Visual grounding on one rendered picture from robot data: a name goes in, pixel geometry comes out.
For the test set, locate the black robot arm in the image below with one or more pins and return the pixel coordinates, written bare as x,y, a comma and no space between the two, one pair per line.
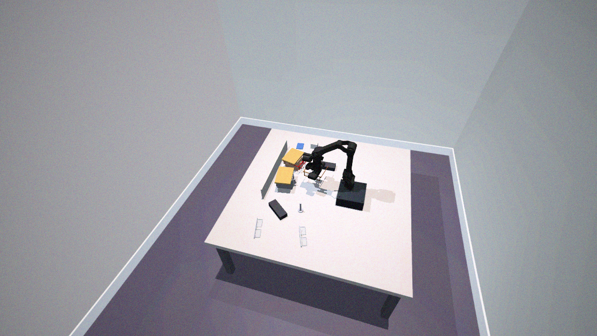
317,157

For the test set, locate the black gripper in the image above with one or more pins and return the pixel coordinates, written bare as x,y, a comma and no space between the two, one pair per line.
316,171

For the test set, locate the grey thin panel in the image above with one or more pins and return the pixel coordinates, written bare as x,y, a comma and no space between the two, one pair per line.
273,170

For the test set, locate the white rimmed glasses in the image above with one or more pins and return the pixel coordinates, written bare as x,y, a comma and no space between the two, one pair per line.
303,240

